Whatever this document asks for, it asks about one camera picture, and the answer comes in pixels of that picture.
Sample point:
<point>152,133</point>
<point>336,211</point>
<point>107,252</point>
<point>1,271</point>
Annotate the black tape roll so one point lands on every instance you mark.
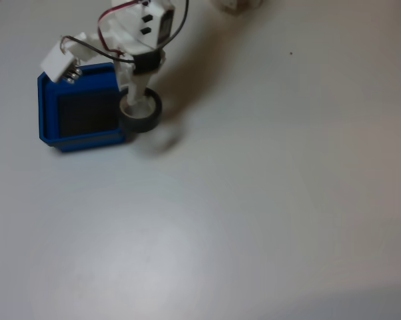
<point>154,116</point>

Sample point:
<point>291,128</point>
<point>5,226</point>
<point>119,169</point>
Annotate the blue plastic box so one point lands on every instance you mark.
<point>47,113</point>

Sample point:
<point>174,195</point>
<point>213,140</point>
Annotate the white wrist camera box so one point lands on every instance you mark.
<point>55,61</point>

